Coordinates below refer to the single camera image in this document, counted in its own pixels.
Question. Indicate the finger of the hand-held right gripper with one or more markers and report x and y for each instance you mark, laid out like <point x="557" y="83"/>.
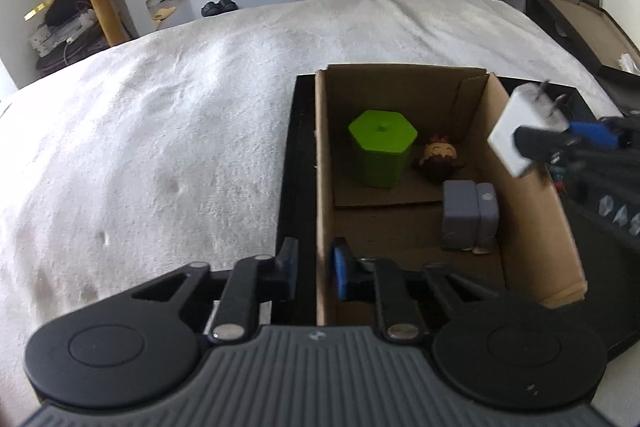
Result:
<point x="592" y="134"/>
<point x="540" y="142"/>

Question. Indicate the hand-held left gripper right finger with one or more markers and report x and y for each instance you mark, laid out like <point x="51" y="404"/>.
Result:
<point x="342" y="274"/>

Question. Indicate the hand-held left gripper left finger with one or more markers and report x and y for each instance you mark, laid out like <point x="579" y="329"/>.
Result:
<point x="289" y="269"/>

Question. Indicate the white charger plug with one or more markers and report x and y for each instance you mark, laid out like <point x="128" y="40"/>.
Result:
<point x="515" y="112"/>

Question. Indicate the brown cardboard box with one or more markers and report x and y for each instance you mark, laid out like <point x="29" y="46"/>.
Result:
<point x="530" y="217"/>

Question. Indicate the brown-haired toy figure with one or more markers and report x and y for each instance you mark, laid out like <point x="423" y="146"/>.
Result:
<point x="440" y="157"/>

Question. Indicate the grey block toy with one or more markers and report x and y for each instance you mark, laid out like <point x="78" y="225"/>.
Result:
<point x="462" y="212"/>

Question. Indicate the black tray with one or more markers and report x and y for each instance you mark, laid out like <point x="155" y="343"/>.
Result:
<point x="300" y="157"/>

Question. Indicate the green hexagonal box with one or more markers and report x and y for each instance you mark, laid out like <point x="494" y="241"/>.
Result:
<point x="382" y="147"/>

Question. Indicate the white tissue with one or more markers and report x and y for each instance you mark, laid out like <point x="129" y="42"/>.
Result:
<point x="630" y="63"/>

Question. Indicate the black-framed cardboard board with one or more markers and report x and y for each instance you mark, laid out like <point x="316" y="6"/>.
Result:
<point x="585" y="22"/>

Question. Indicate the white fluffy blanket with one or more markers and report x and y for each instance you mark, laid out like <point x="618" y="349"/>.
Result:
<point x="150" y="132"/>

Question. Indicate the yellow slipper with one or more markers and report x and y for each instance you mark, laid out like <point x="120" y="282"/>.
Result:
<point x="164" y="13"/>

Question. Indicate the white power strip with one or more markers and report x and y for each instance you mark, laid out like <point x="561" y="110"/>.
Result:
<point x="55" y="34"/>

